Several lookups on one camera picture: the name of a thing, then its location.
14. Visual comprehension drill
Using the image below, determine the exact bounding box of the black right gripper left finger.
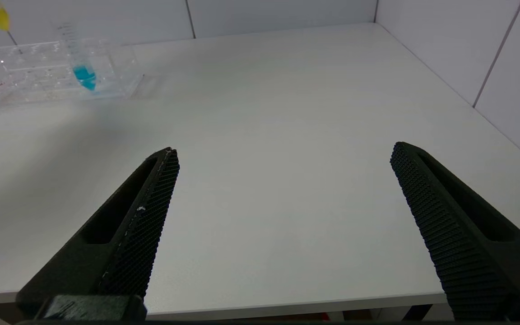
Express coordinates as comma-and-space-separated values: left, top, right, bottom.
16, 147, 180, 321

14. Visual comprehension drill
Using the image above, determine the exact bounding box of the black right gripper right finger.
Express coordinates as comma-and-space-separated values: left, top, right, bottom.
390, 141, 520, 321

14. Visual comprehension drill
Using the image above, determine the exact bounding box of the blue pigment test tube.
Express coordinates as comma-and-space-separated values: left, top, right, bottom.
57, 23, 98, 92

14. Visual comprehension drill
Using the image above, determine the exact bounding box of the clear acrylic test tube rack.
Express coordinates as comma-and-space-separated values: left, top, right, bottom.
0, 36, 145, 110

